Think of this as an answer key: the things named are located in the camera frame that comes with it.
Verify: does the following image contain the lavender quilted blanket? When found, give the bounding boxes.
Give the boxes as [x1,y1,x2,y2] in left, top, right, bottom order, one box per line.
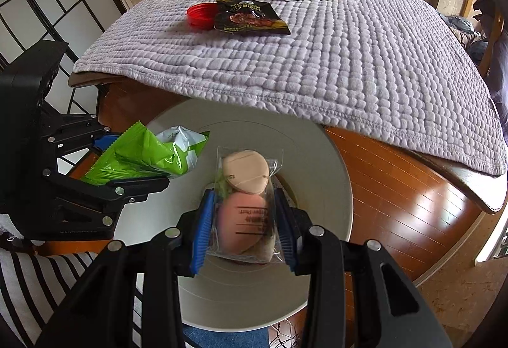
[73,0,508,178]

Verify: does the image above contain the thin tangled cables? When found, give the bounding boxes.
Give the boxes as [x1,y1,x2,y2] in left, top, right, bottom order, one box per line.
[270,318,310,348]

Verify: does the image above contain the blue-grey duvet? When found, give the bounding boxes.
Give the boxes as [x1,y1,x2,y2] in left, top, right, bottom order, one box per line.
[440,13,489,51]

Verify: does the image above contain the white round bin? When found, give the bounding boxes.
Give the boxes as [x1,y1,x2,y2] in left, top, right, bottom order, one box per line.
[113,96,354,331]

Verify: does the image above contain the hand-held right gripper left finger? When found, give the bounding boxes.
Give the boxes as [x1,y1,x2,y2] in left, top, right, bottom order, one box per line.
[36,189,217,348]

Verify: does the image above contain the wooden table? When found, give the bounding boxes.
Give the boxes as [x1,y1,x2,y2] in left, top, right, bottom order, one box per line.
[67,70,508,214]

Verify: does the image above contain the dark grey cloth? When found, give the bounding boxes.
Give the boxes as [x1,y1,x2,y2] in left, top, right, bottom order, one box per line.
[472,0,508,115]

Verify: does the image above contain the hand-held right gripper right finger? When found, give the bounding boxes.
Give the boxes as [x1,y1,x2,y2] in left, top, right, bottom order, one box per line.
[274,187,455,348]

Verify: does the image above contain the clear bag of makeup sponges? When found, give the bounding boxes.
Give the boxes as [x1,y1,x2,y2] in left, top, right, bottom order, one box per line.
[205,146,288,265]

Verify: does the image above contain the blue cloth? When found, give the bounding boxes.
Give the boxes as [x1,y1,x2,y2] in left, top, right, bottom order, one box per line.
[180,326,274,348]

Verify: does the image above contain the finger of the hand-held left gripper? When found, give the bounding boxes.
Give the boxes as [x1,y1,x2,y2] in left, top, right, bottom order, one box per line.
[42,167,170,241]
[37,112,124,175]

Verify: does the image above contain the black and white striped clothing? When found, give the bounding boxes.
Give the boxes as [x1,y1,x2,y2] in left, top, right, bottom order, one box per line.
[0,247,144,348]

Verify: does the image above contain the green and white snack packet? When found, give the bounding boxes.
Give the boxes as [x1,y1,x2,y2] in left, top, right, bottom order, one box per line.
[79,122,211,187]

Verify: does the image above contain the red plastic lid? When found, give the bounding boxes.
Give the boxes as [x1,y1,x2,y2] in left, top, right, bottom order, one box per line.
[186,3,219,29]

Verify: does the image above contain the black snack packet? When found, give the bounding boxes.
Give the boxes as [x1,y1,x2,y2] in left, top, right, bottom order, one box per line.
[214,0,291,35]

